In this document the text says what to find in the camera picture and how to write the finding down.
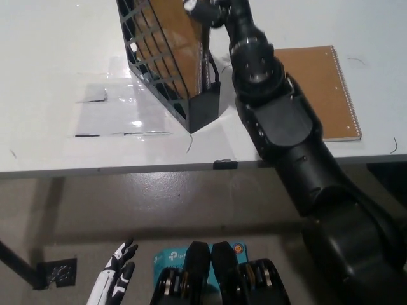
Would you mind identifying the black table leg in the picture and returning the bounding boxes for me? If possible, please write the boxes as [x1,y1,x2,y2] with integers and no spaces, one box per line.
[0,241,41,290]

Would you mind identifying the teal TP-Link box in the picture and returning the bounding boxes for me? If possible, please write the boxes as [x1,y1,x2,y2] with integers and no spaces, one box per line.
[152,243,249,287]

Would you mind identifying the white and black left hand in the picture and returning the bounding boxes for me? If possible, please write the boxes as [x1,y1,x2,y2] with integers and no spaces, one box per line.
[85,238,139,305]

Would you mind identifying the brown spiral notebook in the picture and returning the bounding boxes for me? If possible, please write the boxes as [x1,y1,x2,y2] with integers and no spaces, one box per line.
[133,0,211,99]
[273,45,363,143]

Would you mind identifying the black robot body blocks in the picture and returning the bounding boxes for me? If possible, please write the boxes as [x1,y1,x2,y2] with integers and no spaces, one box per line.
[149,241,290,305]

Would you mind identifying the black mesh book holder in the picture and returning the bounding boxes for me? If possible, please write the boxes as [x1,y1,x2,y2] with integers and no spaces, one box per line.
[116,0,221,133]

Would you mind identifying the small black edge clip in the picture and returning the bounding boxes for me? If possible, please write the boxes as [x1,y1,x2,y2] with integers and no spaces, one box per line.
[212,158,238,170]

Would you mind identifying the black floor tape patch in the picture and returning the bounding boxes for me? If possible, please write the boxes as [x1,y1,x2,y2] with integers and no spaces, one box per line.
[36,257,78,290]

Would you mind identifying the clear plastic sheet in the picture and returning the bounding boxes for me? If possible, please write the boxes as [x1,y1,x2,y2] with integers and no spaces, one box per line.
[73,57,175,138]

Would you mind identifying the black and white right hand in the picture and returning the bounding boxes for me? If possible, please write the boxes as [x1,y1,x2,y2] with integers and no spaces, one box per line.
[183,0,232,29]

